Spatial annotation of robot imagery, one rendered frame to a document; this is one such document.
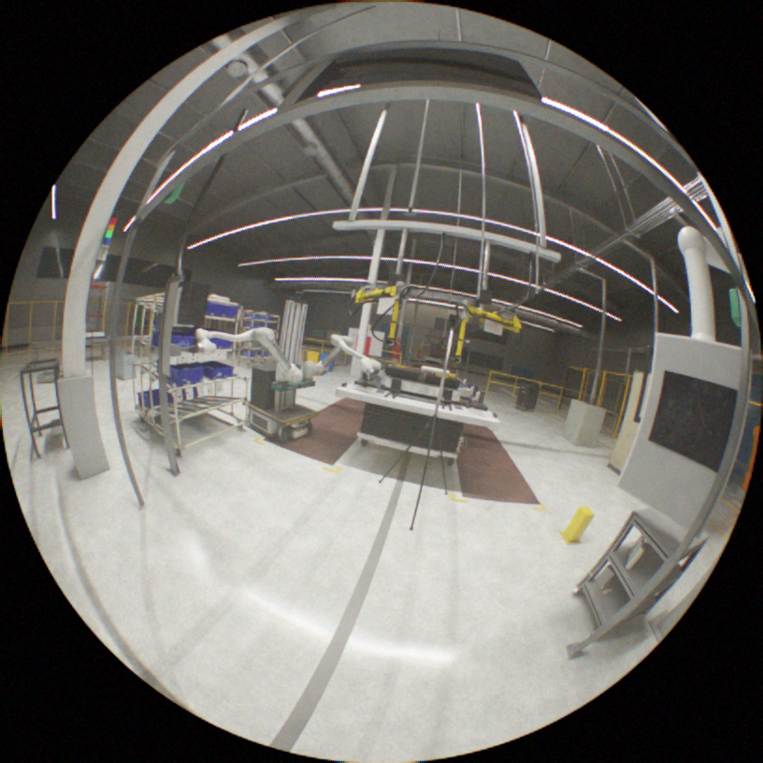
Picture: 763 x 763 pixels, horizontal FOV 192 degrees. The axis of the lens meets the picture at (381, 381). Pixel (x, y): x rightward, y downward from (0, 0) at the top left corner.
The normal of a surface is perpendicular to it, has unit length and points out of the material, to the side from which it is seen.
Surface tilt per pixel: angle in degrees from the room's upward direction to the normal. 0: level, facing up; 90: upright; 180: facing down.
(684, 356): 86
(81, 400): 90
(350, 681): 0
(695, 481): 86
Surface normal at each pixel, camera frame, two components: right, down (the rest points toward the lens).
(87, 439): 0.96, 0.19
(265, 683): 0.16, -0.97
